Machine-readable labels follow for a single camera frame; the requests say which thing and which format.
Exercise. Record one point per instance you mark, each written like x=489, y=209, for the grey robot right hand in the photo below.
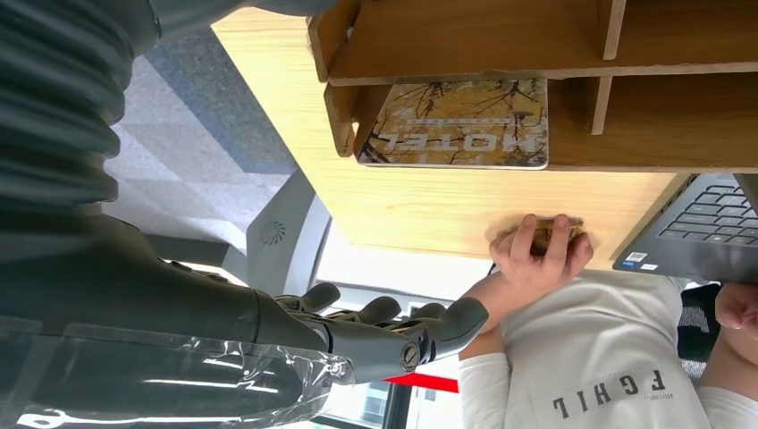
x=177, y=331

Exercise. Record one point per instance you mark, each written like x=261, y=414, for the person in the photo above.
x=592, y=355

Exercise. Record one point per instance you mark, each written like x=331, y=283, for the grey laptop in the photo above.
x=681, y=248

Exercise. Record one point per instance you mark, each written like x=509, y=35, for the grey kiosk stand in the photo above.
x=278, y=248

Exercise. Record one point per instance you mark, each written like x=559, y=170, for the red barrier strip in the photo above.
x=426, y=383

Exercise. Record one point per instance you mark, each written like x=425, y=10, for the black window frame post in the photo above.
x=397, y=411

